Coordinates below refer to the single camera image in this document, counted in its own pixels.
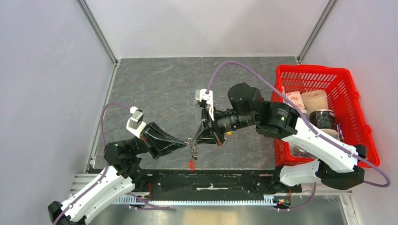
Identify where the toilet paper roll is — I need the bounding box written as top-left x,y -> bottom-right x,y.
301,90 -> 329,113

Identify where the white cable duct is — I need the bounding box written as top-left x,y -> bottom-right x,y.
112,195 -> 291,207

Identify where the right aluminium frame post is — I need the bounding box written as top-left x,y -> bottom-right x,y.
296,0 -> 338,64

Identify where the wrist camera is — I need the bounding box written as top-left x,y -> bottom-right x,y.
126,106 -> 147,138
194,89 -> 214,121

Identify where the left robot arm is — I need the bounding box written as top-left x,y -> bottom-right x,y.
48,122 -> 186,225

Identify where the purple cable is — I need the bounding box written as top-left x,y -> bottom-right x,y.
206,60 -> 391,188
53,102 -> 133,225

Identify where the aluminium frame post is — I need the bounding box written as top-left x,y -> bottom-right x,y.
77,0 -> 119,66
296,0 -> 338,64

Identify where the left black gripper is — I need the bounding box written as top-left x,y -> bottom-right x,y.
129,121 -> 188,159

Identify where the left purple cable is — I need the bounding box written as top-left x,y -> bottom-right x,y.
53,102 -> 133,225

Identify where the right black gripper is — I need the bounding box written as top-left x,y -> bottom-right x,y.
192,105 -> 257,146

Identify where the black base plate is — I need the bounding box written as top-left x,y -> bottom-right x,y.
134,169 -> 302,201

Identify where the left aluminium frame post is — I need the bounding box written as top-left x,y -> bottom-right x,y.
77,0 -> 119,66

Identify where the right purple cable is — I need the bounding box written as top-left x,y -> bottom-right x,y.
206,60 -> 391,188

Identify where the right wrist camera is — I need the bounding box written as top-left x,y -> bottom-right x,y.
194,89 -> 214,121

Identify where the white red carton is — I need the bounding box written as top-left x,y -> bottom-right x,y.
285,91 -> 305,109

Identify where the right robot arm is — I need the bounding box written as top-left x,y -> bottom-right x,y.
192,83 -> 366,192

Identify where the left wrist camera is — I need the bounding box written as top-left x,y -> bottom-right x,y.
126,106 -> 147,138

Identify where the red plastic basket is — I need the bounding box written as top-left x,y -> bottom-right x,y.
274,64 -> 381,166

